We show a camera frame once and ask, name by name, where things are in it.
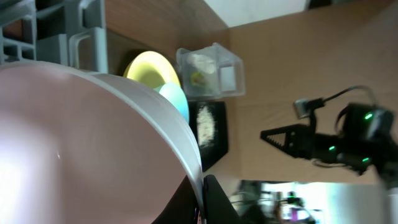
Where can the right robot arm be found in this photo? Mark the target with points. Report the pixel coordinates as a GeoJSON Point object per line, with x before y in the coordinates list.
{"type": "Point", "coordinates": [383, 149]}

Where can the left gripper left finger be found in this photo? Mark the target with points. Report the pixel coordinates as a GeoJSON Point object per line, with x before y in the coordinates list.
{"type": "Point", "coordinates": [182, 207]}

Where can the yellow round plate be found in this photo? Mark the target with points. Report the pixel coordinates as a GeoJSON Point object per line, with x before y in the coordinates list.
{"type": "Point", "coordinates": [151, 69]}

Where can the clear plastic waste bin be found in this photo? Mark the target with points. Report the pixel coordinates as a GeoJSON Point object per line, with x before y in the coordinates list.
{"type": "Point", "coordinates": [227, 81]}

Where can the light blue bowl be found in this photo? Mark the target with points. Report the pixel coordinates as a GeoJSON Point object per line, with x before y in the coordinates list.
{"type": "Point", "coordinates": [175, 95]}

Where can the pink bowl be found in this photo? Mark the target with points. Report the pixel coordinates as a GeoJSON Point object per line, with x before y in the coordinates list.
{"type": "Point", "coordinates": [78, 147]}

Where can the white napkin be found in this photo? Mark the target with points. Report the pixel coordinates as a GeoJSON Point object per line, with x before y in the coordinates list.
{"type": "Point", "coordinates": [202, 63]}

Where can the grey plastic dishwasher rack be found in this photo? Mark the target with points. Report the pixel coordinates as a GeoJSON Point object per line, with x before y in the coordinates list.
{"type": "Point", "coordinates": [51, 31]}

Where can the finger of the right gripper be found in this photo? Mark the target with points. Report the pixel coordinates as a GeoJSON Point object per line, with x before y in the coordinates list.
{"type": "Point", "coordinates": [293, 140]}

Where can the green orange snack wrapper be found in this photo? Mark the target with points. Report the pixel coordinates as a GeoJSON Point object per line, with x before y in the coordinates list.
{"type": "Point", "coordinates": [197, 79]}

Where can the pile of rice scraps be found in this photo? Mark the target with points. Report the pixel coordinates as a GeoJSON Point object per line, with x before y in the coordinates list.
{"type": "Point", "coordinates": [205, 126]}

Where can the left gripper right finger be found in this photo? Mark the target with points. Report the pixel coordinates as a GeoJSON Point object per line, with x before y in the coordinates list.
{"type": "Point", "coordinates": [217, 207]}

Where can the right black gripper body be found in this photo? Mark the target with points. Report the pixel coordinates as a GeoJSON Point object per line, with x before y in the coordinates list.
{"type": "Point", "coordinates": [349, 149]}

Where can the black plastic tray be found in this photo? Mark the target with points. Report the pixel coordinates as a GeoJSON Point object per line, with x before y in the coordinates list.
{"type": "Point", "coordinates": [219, 146]}

